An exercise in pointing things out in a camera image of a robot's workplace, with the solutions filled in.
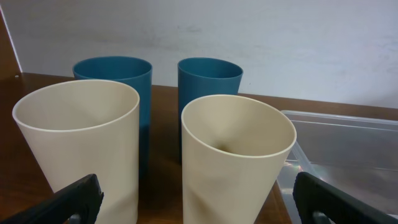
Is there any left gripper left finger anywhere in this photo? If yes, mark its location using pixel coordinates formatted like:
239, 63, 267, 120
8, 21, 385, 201
1, 174, 104, 224

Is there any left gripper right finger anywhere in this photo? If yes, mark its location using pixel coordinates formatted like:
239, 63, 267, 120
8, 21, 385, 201
293, 172, 397, 224

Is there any clear plastic container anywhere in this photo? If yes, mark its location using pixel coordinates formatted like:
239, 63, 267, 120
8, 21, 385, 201
277, 110, 397, 223

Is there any left cream cup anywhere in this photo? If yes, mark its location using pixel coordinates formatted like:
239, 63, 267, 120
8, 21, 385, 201
12, 80, 140, 223

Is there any cream cup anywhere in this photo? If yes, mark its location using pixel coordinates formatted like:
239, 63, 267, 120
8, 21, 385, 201
12, 80, 140, 223
181, 95, 297, 224

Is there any right cream cup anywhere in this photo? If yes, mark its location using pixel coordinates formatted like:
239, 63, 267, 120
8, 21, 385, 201
181, 95, 297, 224

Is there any left blue cup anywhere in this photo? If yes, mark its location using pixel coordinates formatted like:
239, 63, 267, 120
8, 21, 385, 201
72, 56, 152, 177

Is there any blue cup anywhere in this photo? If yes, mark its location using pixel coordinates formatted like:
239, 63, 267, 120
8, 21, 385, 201
177, 57, 244, 164
72, 56, 152, 177

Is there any right blue cup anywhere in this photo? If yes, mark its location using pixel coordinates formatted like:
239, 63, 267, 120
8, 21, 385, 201
177, 57, 244, 164

